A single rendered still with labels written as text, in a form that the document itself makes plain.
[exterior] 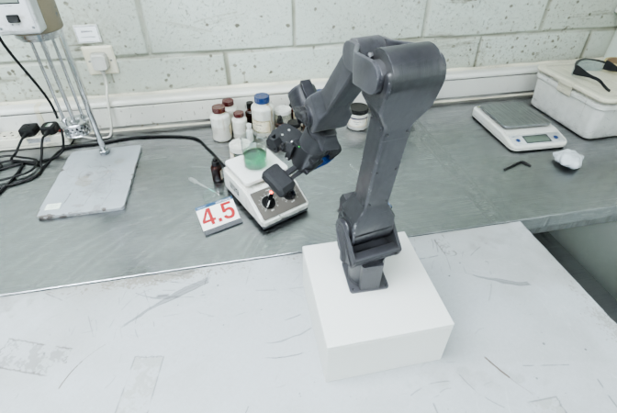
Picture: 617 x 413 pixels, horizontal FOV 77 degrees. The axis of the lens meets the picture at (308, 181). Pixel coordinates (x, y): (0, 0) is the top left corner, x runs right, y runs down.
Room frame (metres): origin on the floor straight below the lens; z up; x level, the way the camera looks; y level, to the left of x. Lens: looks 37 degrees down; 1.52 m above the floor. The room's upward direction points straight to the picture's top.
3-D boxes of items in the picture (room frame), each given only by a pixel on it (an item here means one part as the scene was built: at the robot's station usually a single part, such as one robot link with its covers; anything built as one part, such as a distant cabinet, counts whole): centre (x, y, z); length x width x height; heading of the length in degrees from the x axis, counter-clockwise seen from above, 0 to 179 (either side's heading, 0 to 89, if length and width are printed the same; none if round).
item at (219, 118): (1.07, 0.27, 0.95); 0.06 x 0.06 x 0.11
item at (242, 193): (0.77, 0.11, 0.94); 0.22 x 0.13 x 0.08; 35
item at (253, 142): (0.78, 0.13, 1.03); 0.07 x 0.06 x 0.08; 58
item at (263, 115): (1.10, 0.14, 0.96); 0.07 x 0.07 x 0.13
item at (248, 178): (0.79, 0.13, 0.98); 0.12 x 0.12 x 0.01; 35
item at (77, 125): (0.86, 0.58, 1.17); 0.07 x 0.07 x 0.25
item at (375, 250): (0.43, -0.09, 1.09); 0.09 x 0.07 x 0.06; 111
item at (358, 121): (1.15, -0.16, 0.94); 0.07 x 0.07 x 0.07
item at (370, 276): (0.43, -0.09, 1.04); 0.07 x 0.07 x 0.06; 9
